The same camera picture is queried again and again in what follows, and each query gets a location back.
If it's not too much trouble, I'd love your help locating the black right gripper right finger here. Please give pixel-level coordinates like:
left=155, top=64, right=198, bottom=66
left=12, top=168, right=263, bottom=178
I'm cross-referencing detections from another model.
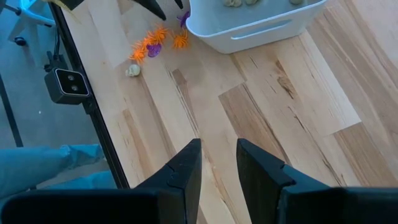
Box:
left=236, top=139, right=398, bottom=224

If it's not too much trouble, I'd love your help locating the white chair base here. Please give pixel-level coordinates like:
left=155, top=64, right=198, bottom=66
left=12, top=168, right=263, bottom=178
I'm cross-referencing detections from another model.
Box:
left=6, top=0, right=57, bottom=46

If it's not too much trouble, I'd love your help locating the purple translucent plastic cone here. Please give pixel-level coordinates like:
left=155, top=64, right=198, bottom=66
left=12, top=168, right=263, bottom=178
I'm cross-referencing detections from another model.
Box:
left=146, top=43, right=163, bottom=58
left=177, top=11, right=191, bottom=29

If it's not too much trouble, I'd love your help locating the black aluminium table frame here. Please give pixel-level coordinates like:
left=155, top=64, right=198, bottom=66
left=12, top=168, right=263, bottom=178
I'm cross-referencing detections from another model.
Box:
left=48, top=2, right=130, bottom=189

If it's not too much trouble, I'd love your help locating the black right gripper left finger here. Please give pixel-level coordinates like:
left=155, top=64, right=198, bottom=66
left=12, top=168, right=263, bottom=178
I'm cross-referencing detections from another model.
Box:
left=0, top=138, right=203, bottom=224

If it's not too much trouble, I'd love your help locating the person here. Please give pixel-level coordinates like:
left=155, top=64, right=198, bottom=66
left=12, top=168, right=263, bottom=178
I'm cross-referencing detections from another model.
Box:
left=0, top=144, right=118, bottom=200

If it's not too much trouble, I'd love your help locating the black table-level camera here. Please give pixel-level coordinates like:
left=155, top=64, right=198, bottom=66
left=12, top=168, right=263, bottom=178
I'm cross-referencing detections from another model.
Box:
left=44, top=67, right=91, bottom=105

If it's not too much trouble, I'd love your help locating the white plastic bin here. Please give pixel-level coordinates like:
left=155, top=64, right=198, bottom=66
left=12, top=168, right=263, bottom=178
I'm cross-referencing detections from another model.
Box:
left=185, top=0, right=329, bottom=54

